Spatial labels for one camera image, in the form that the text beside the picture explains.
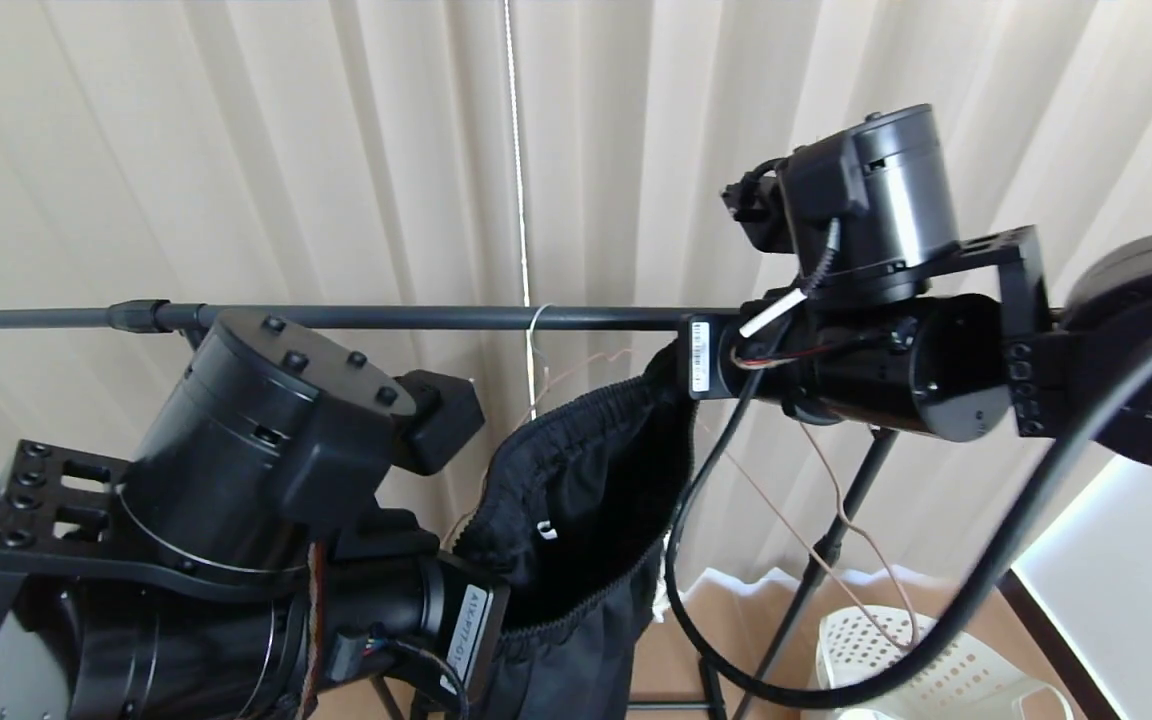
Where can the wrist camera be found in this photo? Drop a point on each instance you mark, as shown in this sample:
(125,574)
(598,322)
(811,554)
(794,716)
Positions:
(441,420)
(821,190)

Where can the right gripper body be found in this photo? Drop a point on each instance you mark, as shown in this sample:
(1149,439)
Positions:
(866,370)

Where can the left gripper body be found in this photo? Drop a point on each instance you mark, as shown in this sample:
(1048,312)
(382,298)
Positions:
(386,620)

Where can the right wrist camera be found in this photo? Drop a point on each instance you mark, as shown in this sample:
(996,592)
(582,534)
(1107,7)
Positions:
(821,190)

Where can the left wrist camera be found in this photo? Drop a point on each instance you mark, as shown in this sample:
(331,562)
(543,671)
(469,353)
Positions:
(441,420)

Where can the white laundry basket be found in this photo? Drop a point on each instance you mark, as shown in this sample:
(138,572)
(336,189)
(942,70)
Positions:
(976,700)

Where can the black clothes rack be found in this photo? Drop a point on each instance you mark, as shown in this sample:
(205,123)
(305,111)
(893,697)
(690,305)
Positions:
(336,317)

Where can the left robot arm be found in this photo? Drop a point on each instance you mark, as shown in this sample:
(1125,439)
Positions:
(236,430)

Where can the pink clothes hanger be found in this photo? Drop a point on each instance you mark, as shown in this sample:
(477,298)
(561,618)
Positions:
(532,380)
(796,533)

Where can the beige curtain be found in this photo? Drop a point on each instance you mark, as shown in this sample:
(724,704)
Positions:
(236,150)

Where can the black shorts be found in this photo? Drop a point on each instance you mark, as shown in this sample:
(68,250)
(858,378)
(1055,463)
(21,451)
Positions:
(586,500)

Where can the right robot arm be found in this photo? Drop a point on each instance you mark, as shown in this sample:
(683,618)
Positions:
(911,200)

